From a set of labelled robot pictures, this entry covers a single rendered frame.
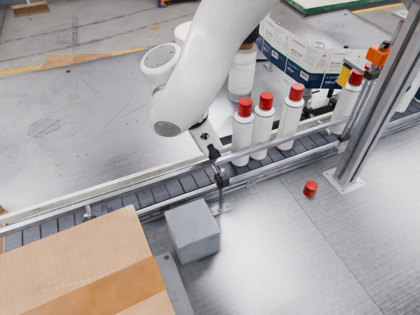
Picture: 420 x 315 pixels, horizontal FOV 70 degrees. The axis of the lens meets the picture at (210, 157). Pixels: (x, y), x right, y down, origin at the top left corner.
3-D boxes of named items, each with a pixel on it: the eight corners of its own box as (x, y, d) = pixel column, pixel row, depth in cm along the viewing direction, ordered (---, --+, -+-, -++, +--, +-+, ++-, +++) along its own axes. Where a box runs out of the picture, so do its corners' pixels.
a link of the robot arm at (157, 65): (203, 120, 60) (206, 87, 65) (177, 69, 49) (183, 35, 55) (165, 127, 62) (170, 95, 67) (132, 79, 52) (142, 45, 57)
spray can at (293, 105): (285, 137, 92) (300, 78, 77) (295, 148, 89) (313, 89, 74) (271, 142, 90) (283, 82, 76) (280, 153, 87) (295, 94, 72)
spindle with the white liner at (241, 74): (244, 86, 111) (253, -1, 89) (257, 99, 105) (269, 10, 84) (222, 92, 108) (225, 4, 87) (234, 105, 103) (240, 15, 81)
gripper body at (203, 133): (214, 117, 62) (229, 147, 71) (196, 90, 69) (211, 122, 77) (183, 135, 62) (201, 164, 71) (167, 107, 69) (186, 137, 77)
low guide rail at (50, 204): (360, 107, 100) (362, 102, 98) (362, 109, 99) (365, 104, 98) (1, 221, 70) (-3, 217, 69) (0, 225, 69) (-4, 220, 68)
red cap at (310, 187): (302, 194, 83) (304, 187, 81) (304, 185, 85) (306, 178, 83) (314, 198, 82) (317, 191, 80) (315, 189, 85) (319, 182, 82)
